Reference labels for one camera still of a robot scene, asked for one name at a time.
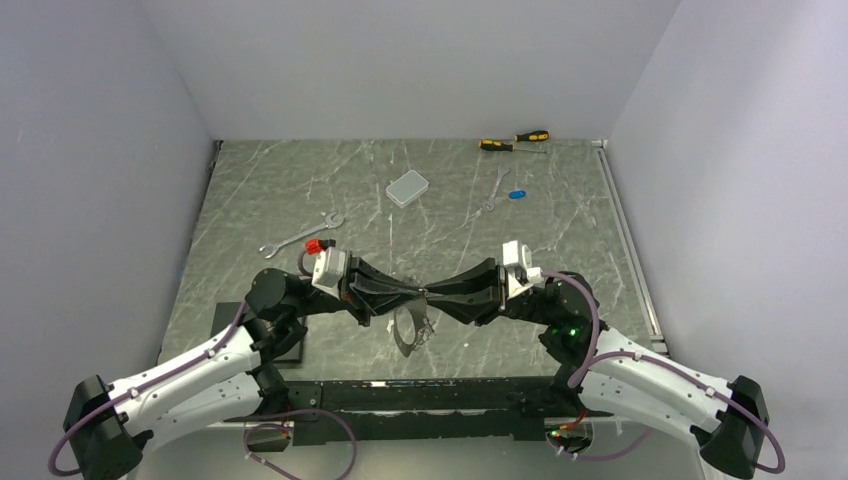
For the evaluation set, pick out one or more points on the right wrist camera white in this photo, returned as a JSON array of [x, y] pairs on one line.
[[516, 261]]

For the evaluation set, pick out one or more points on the lower yellow black screwdriver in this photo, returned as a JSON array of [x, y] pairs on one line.
[[499, 146]]

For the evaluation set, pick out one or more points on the clear plastic box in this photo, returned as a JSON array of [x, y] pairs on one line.
[[407, 188]]

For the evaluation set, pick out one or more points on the small silver wrench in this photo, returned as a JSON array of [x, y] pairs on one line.
[[490, 203]]

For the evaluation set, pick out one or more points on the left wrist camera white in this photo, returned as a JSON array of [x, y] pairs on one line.
[[330, 265]]

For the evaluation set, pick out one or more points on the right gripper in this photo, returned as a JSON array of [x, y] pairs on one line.
[[468, 306]]

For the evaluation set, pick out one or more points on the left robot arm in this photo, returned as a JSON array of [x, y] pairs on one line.
[[109, 425]]

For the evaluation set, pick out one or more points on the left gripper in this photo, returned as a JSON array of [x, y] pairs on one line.
[[380, 290]]

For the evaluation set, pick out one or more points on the yellow black screwdriver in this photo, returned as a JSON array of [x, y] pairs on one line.
[[499, 146], [533, 136]]

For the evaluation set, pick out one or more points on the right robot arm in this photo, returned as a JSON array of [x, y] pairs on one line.
[[602, 370]]

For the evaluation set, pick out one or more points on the large silver wrench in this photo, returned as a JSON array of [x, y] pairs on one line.
[[331, 220]]

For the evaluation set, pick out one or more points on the upper yellow black screwdriver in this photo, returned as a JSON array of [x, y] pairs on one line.
[[533, 136]]

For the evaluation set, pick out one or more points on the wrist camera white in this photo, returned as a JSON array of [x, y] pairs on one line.
[[516, 261], [330, 265]]

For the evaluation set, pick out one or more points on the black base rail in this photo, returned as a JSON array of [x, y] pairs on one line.
[[521, 408]]

